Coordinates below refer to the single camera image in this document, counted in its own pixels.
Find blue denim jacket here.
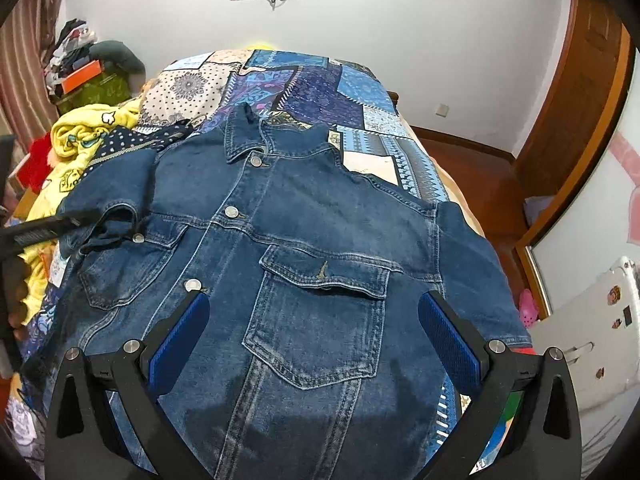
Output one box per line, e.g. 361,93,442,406
22,102,534,480

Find clothes pile on green chair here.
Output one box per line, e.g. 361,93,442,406
43,18,146,115

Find red plush cloth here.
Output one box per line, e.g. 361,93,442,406
16,132,52,194

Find yellow cartoon blanket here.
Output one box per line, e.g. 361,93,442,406
21,96,142,318

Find striped brown curtain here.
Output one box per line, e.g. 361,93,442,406
1,0,62,152

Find pink croc shoe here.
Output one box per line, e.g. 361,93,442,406
518,288,539,327

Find orange box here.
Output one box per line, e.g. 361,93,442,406
62,60,102,94

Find wooden wardrobe with glass door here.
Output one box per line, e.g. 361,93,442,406
514,0,634,318

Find blue patchwork bed cover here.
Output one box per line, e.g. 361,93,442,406
19,48,507,470

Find white cabinet with handle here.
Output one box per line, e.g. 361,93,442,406
528,254,640,480

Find white wall socket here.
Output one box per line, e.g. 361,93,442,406
436,104,449,117

